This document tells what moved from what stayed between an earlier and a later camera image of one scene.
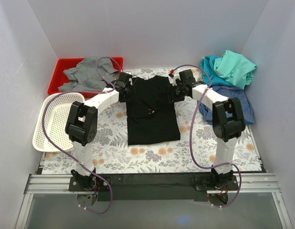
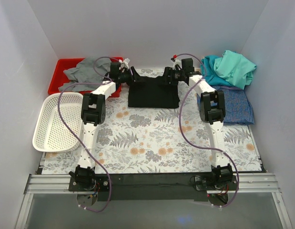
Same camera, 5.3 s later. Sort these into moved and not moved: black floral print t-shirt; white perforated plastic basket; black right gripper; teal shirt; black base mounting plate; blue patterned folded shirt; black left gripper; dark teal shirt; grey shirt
Moved: black left gripper; black right gripper; black floral print t-shirt
Not moved: blue patterned folded shirt; white perforated plastic basket; black base mounting plate; teal shirt; dark teal shirt; grey shirt
